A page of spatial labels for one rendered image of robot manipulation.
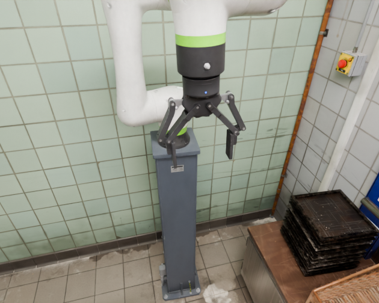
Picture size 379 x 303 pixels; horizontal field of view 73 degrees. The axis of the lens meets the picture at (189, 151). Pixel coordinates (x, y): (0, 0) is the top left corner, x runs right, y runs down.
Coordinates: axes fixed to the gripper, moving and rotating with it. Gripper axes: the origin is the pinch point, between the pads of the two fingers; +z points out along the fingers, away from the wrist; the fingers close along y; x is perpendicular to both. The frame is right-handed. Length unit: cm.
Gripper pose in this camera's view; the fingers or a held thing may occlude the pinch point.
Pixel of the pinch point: (202, 156)
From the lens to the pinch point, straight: 62.2
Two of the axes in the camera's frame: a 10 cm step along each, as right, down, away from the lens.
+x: 2.0, 5.5, -8.1
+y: -9.8, 1.5, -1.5
